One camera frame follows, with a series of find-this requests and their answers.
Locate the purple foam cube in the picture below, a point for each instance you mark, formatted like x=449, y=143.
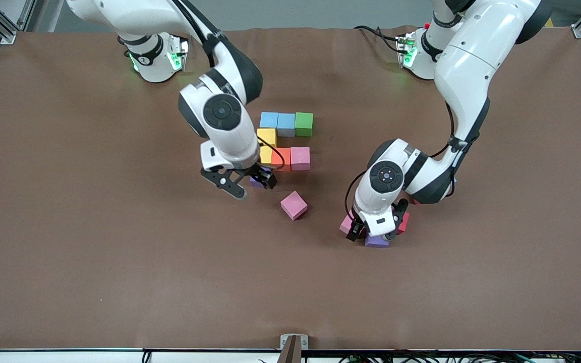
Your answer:
x=376, y=242
x=256, y=183

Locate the pink foam cube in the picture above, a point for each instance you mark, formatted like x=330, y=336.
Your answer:
x=300, y=158
x=346, y=225
x=293, y=205

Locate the yellow foam cube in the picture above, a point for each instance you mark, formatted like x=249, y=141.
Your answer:
x=267, y=137
x=266, y=155

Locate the orange foam cube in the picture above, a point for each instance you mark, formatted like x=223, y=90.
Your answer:
x=282, y=159

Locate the light blue foam cube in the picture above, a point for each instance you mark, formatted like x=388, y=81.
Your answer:
x=269, y=120
x=286, y=124

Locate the green foam cube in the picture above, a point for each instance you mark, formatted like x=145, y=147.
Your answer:
x=304, y=125

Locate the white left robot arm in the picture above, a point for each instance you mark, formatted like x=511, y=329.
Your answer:
x=477, y=55

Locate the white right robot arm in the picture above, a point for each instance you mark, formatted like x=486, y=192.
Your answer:
x=225, y=126

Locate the brown table cover sheet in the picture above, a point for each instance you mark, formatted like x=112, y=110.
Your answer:
x=68, y=282

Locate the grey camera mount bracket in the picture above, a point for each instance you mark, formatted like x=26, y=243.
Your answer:
x=293, y=348

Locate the white table edge rail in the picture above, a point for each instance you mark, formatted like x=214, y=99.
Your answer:
x=43, y=358

